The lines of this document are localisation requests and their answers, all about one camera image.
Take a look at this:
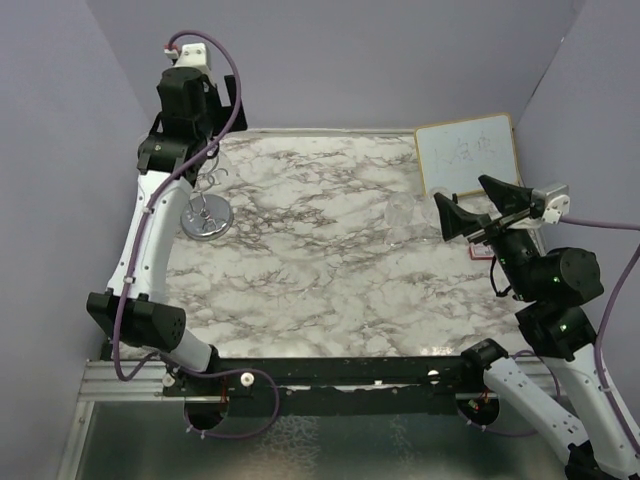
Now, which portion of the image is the small whiteboard on stand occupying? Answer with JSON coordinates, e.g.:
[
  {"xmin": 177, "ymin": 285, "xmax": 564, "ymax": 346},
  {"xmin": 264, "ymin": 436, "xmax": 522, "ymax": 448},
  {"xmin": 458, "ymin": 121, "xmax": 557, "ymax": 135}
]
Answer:
[{"xmin": 414, "ymin": 113, "xmax": 520, "ymax": 197}]

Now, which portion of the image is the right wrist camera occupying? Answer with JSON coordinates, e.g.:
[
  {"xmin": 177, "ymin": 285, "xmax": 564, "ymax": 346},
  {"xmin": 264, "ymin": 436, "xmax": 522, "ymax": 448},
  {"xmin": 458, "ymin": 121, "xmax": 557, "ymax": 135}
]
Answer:
[{"xmin": 530, "ymin": 183, "xmax": 570, "ymax": 224}]

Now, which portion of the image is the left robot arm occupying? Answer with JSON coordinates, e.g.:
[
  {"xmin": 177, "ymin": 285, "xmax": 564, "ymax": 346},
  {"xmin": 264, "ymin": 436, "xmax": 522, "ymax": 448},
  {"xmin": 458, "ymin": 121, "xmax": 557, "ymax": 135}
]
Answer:
[{"xmin": 86, "ymin": 67, "xmax": 247, "ymax": 395}]

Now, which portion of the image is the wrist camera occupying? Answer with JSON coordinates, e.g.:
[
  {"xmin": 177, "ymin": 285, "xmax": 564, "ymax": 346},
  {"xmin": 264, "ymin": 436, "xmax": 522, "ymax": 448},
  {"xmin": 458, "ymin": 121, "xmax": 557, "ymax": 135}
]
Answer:
[
  {"xmin": 174, "ymin": 43, "xmax": 216, "ymax": 85},
  {"xmin": 530, "ymin": 183, "xmax": 570, "ymax": 224}
]

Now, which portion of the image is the small red white card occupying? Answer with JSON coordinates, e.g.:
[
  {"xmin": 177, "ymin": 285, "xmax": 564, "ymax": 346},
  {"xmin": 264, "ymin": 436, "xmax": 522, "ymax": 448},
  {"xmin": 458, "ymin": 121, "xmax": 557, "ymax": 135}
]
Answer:
[{"xmin": 469, "ymin": 244, "xmax": 494, "ymax": 260}]

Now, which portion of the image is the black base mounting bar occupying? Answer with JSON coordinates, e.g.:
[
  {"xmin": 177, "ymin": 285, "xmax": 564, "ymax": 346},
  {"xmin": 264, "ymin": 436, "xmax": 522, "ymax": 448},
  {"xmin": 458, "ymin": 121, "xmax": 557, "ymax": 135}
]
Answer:
[{"xmin": 163, "ymin": 339, "xmax": 507, "ymax": 418}]

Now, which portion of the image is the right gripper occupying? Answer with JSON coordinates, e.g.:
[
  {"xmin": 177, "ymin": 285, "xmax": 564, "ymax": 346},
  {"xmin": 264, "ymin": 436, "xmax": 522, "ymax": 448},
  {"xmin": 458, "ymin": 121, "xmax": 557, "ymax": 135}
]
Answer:
[{"xmin": 434, "ymin": 173, "xmax": 540, "ymax": 298}]

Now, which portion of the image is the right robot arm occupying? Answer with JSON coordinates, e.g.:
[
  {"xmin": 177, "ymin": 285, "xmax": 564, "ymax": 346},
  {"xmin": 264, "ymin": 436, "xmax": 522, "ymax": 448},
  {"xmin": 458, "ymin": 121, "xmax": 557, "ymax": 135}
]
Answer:
[{"xmin": 433, "ymin": 175, "xmax": 639, "ymax": 479}]

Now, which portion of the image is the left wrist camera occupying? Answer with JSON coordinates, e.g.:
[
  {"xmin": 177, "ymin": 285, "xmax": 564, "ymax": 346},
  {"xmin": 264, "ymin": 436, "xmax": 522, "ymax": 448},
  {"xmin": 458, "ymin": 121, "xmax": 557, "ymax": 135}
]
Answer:
[{"xmin": 174, "ymin": 43, "xmax": 216, "ymax": 85}]

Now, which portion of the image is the clear wine glass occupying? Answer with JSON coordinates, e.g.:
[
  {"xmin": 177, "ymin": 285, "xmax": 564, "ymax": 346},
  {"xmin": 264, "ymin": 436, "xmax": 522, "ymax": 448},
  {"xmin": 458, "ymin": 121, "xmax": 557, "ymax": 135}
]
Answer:
[
  {"xmin": 420, "ymin": 187, "xmax": 449, "ymax": 229},
  {"xmin": 384, "ymin": 192, "xmax": 415, "ymax": 246}
]

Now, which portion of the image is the chrome wine glass rack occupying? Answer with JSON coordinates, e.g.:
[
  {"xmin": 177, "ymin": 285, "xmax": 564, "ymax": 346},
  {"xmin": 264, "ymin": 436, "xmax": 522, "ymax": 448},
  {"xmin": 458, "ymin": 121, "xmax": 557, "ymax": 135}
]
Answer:
[{"xmin": 180, "ymin": 147, "xmax": 234, "ymax": 242}]

